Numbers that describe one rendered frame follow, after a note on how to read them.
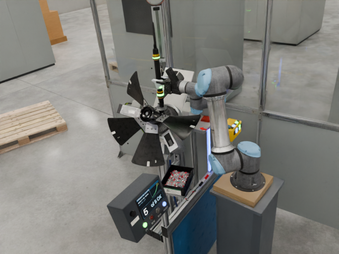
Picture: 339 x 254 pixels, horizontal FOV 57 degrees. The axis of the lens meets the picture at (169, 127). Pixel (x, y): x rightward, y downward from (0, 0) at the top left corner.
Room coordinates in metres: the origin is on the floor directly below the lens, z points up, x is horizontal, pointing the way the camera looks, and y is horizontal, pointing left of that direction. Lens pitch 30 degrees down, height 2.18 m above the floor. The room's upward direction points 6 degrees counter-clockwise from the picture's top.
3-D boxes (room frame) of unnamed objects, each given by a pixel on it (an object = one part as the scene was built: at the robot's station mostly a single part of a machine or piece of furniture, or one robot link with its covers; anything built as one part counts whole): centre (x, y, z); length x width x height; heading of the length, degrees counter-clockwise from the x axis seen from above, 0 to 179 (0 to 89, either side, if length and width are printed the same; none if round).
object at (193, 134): (2.36, -0.21, 0.42); 0.04 x 0.04 x 0.83; 53
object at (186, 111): (2.43, -0.16, 0.92); 0.17 x 0.16 x 0.11; 143
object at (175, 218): (1.55, -0.19, 0.82); 0.90 x 0.04 x 0.08; 143
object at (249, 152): (1.30, -0.39, 1.21); 0.13 x 0.12 x 0.14; 102
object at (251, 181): (1.30, -0.40, 1.09); 0.15 x 0.15 x 0.10
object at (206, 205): (1.55, -0.19, 0.45); 0.82 x 0.02 x 0.66; 143
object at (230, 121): (1.87, -0.43, 1.02); 0.16 x 0.10 x 0.11; 143
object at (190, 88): (1.69, -0.18, 1.44); 0.11 x 0.08 x 0.09; 53
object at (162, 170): (2.02, 0.08, 0.46); 0.09 x 0.05 x 0.91; 53
